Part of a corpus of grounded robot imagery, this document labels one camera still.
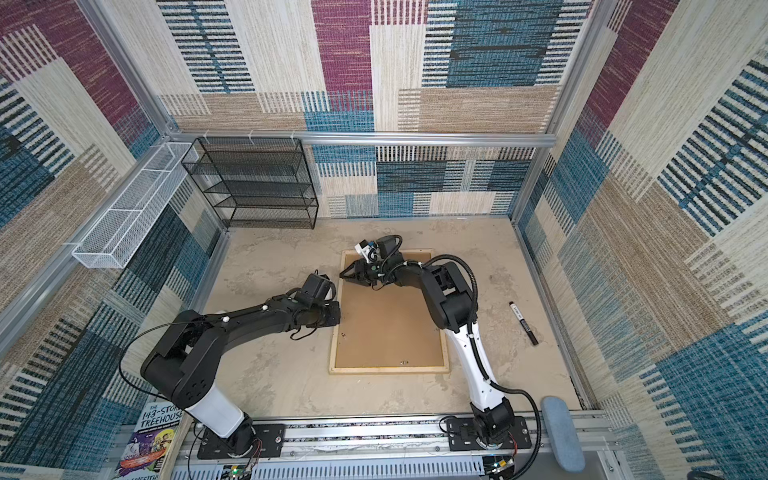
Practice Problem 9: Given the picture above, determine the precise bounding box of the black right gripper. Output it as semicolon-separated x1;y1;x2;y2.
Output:
339;259;388;286

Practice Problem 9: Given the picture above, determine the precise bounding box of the light wooden picture frame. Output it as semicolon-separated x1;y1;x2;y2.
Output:
328;248;451;376

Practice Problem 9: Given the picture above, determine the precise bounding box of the brown cardboard backing board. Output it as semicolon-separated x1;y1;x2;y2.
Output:
334;253;446;369

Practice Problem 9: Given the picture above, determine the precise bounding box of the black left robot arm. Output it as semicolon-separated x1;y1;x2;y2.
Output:
140;273;341;458

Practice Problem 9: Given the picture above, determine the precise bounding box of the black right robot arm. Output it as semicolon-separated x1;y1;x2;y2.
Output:
340;235;514;449

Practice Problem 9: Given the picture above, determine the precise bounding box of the black marker pen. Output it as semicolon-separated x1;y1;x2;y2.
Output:
509;301;539;346

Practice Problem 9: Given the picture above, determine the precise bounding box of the colourful treehouse book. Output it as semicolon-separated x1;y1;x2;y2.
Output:
112;401;183;480

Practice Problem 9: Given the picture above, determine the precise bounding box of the grey blue padded object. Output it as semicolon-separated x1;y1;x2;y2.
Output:
541;396;586;473

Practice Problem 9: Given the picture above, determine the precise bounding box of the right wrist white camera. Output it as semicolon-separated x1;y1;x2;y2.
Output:
355;240;379;263

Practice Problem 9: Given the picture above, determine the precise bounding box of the black wire mesh shelf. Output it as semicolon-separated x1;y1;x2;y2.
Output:
181;137;319;229

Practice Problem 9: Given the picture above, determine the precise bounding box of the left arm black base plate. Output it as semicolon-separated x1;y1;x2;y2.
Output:
195;423;286;460

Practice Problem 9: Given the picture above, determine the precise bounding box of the aluminium front rail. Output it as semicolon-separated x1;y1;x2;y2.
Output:
169;411;632;479

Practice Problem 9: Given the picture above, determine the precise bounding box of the black corrugated cable hose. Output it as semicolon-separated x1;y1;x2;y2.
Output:
371;233;544;480

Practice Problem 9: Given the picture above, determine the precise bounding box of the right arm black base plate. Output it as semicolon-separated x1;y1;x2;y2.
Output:
438;415;533;451

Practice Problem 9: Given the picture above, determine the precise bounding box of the white wire mesh basket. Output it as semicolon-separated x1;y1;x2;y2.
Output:
72;142;191;269

